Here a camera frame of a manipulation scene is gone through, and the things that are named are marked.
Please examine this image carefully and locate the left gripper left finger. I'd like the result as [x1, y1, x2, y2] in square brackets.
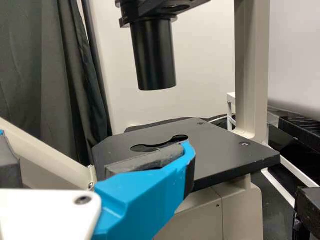
[0, 128, 21, 189]

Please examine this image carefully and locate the black platform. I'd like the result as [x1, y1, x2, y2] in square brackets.
[294, 186, 320, 240]
[268, 109, 320, 157]

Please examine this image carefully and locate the cream microscope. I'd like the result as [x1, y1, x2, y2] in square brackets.
[0, 0, 282, 240]

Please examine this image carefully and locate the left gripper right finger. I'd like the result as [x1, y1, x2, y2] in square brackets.
[92, 139, 197, 240]

